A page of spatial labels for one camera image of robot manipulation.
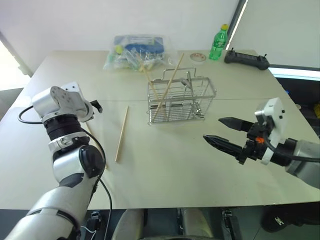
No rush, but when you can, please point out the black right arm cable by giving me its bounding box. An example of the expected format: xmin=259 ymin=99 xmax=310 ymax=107
xmin=264 ymin=136 xmax=320 ymax=163

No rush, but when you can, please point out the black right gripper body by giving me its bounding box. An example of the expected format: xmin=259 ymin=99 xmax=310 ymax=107
xmin=238 ymin=121 xmax=273 ymax=165

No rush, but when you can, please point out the black bracket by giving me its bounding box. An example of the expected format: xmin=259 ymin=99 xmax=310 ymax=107
xmin=87 ymin=211 xmax=103 ymax=232
xmin=221 ymin=208 xmax=240 ymax=240

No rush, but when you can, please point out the grey rounded robot leg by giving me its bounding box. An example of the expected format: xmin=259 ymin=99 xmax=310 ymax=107
xmin=111 ymin=208 xmax=148 ymax=240
xmin=179 ymin=208 xmax=215 ymax=240

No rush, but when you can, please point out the clear plastic bag of items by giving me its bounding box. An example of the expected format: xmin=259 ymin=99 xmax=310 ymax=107
xmin=103 ymin=34 xmax=174 ymax=74

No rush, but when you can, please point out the metal wire basket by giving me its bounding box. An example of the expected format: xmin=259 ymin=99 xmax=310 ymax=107
xmin=146 ymin=68 xmax=217 ymax=126

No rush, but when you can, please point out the dark window frame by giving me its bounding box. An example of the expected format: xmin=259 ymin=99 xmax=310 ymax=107
xmin=224 ymin=0 xmax=249 ymax=51

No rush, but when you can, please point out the metal spoon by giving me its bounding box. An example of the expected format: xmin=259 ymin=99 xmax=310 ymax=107
xmin=180 ymin=70 xmax=202 ymax=118

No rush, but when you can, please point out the black remote controller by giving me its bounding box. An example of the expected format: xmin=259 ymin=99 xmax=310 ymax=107
xmin=223 ymin=47 xmax=271 ymax=71

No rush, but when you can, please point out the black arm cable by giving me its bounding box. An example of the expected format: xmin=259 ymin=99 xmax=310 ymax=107
xmin=264 ymin=136 xmax=320 ymax=163
xmin=18 ymin=104 xmax=113 ymax=240

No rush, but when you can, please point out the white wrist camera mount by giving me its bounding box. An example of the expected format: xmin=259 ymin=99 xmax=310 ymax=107
xmin=60 ymin=80 xmax=83 ymax=97
xmin=254 ymin=97 xmax=288 ymax=166

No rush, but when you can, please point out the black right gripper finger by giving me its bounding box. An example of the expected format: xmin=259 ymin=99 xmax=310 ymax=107
xmin=218 ymin=116 xmax=253 ymax=132
xmin=202 ymin=134 xmax=244 ymax=161

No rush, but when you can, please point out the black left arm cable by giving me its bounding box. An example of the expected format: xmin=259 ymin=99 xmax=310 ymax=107
xmin=18 ymin=104 xmax=113 ymax=240

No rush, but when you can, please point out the black rounded shape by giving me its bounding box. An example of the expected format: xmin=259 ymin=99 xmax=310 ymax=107
xmin=260 ymin=199 xmax=320 ymax=233

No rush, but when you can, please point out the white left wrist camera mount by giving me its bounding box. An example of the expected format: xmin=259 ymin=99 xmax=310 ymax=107
xmin=60 ymin=80 xmax=83 ymax=97

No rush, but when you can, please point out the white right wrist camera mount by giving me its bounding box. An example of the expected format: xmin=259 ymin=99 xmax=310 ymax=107
xmin=254 ymin=97 xmax=288 ymax=166

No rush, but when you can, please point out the small round dish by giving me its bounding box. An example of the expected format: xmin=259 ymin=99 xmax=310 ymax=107
xmin=189 ymin=51 xmax=207 ymax=65

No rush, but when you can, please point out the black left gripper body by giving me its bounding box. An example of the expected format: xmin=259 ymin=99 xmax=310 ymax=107
xmin=89 ymin=99 xmax=104 ymax=113

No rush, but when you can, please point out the wooden chopstick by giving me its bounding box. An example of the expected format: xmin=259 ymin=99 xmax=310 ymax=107
xmin=114 ymin=105 xmax=130 ymax=163
xmin=141 ymin=65 xmax=166 ymax=116
xmin=152 ymin=52 xmax=185 ymax=121

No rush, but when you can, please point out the green plastic bottle yellow cap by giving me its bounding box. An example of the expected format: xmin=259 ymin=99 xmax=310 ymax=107
xmin=208 ymin=23 xmax=229 ymax=61

